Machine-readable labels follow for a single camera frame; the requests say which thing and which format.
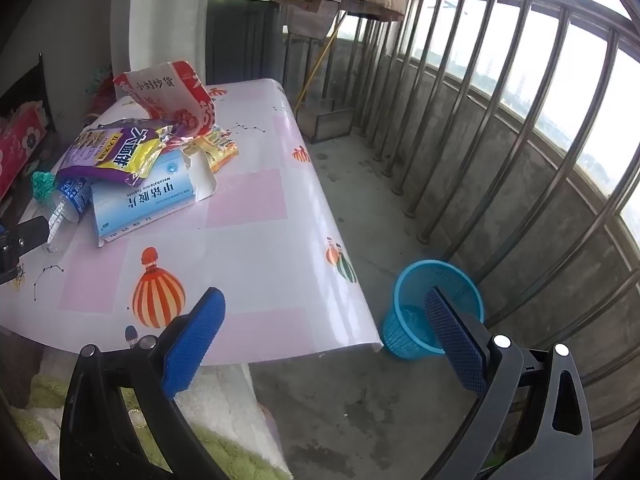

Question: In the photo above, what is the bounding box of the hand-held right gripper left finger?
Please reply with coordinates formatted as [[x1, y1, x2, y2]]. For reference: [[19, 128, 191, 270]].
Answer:
[[59, 287, 231, 480]]

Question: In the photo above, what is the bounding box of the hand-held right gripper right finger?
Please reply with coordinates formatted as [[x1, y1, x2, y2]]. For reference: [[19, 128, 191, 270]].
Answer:
[[424, 285, 596, 480]]

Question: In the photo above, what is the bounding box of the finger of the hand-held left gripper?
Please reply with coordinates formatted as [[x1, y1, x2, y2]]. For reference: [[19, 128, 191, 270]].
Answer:
[[15, 216, 49, 253]]

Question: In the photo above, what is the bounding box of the clear plastic water bottle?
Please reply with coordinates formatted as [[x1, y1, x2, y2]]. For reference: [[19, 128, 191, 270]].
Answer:
[[45, 175, 93, 253]]

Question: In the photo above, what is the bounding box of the blue plastic waste basket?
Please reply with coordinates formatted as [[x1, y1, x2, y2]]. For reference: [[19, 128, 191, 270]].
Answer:
[[382, 259, 485, 361]]

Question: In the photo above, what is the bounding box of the purple yellow snack packet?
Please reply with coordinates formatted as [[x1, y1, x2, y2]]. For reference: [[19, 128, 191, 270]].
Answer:
[[55, 117, 173, 188]]

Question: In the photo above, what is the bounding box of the blue white medicine box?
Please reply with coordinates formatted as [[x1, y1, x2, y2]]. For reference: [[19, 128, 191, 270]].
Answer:
[[91, 150, 218, 248]]

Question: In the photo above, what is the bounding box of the red white snack bag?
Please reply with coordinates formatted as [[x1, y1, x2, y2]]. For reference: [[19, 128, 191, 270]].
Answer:
[[112, 60, 218, 138]]

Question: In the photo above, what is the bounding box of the teal crumpled bag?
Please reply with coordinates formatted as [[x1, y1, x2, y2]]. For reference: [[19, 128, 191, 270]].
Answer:
[[31, 171, 56, 201]]

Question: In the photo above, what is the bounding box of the red floral bag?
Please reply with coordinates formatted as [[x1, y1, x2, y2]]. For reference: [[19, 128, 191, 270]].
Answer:
[[0, 100, 48, 201]]

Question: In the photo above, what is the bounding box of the green white fluffy rug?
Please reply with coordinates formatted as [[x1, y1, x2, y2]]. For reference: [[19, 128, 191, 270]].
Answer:
[[0, 350, 291, 480]]

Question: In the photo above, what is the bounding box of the white curtain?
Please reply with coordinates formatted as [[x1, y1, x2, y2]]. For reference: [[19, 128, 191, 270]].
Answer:
[[111, 0, 213, 91]]

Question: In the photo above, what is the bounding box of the metal dustpan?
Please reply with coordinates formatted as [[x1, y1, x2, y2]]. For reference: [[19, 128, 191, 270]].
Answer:
[[295, 99, 353, 143]]

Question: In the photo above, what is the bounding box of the dark cabinet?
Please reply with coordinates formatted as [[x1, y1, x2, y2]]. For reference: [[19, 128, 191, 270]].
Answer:
[[206, 0, 286, 88]]

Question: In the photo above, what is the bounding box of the grey hanging cloth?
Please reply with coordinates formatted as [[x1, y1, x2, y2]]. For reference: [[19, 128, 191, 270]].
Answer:
[[285, 0, 341, 38]]

